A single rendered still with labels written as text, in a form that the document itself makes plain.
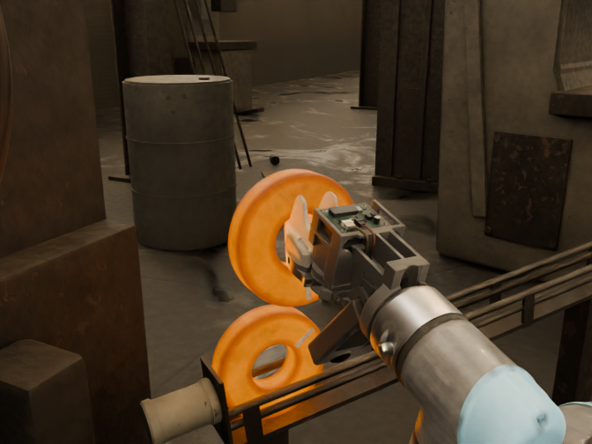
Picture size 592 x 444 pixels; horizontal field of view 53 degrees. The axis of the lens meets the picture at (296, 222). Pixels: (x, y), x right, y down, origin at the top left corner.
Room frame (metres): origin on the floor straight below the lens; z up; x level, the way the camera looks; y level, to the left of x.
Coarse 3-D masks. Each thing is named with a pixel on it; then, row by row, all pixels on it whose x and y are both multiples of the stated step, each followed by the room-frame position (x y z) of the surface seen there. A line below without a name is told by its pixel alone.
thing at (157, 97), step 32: (128, 96) 3.10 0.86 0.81; (160, 96) 3.00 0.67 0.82; (192, 96) 3.02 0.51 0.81; (224, 96) 3.16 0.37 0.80; (128, 128) 3.14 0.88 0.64; (160, 128) 3.00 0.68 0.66; (192, 128) 3.02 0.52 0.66; (224, 128) 3.15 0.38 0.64; (160, 160) 3.00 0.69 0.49; (192, 160) 3.02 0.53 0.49; (224, 160) 3.14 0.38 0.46; (160, 192) 3.01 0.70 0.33; (192, 192) 3.01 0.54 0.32; (224, 192) 3.13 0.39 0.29; (160, 224) 3.01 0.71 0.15; (192, 224) 3.01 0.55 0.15; (224, 224) 3.12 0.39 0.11
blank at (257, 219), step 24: (264, 192) 0.61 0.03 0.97; (288, 192) 0.63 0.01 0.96; (312, 192) 0.64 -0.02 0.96; (336, 192) 0.65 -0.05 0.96; (240, 216) 0.61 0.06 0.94; (264, 216) 0.61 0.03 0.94; (288, 216) 0.63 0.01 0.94; (240, 240) 0.60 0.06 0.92; (264, 240) 0.61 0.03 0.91; (240, 264) 0.60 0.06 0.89; (264, 264) 0.61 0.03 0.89; (264, 288) 0.61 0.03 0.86; (288, 288) 0.62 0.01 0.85
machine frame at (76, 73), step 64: (0, 0) 0.71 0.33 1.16; (64, 0) 0.80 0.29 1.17; (64, 64) 0.79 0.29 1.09; (64, 128) 0.78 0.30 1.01; (0, 192) 0.68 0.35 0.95; (64, 192) 0.76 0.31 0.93; (0, 256) 0.67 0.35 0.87; (64, 256) 0.69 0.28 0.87; (128, 256) 0.78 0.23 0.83; (0, 320) 0.60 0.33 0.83; (64, 320) 0.67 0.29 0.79; (128, 320) 0.77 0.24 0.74; (128, 384) 0.76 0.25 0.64
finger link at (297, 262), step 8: (288, 240) 0.59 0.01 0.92; (288, 248) 0.59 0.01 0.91; (296, 248) 0.58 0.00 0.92; (288, 256) 0.57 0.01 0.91; (296, 256) 0.56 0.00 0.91; (304, 256) 0.56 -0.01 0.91; (288, 264) 0.57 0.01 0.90; (296, 264) 0.55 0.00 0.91; (304, 264) 0.55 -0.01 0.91; (296, 272) 0.55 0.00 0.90; (304, 272) 0.55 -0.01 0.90; (304, 280) 0.54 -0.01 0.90; (312, 280) 0.54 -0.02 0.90
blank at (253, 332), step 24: (264, 312) 0.70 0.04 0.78; (288, 312) 0.71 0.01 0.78; (240, 336) 0.67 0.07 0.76; (264, 336) 0.69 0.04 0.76; (288, 336) 0.71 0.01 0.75; (312, 336) 0.72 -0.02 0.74; (216, 360) 0.68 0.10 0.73; (240, 360) 0.67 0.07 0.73; (288, 360) 0.73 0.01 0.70; (312, 360) 0.72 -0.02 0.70; (240, 384) 0.67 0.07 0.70; (264, 384) 0.70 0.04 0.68; (288, 384) 0.71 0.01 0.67; (288, 408) 0.71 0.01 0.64
